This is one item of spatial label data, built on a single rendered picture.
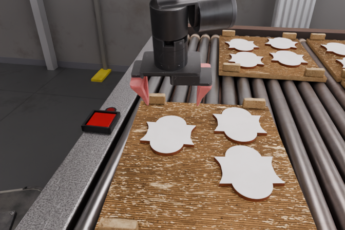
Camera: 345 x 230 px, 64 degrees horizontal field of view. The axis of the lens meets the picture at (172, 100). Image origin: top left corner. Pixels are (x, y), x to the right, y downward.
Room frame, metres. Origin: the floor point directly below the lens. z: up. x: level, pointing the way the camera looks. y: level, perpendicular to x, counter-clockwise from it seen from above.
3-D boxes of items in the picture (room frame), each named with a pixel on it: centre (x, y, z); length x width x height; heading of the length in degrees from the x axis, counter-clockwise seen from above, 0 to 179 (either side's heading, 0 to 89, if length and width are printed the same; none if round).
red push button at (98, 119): (0.58, 0.18, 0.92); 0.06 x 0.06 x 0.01; 81
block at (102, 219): (0.26, 0.08, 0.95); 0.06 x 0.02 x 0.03; 85
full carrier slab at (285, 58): (1.03, -0.36, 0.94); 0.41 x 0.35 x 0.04; 171
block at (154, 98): (0.65, 0.05, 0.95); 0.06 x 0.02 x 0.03; 85
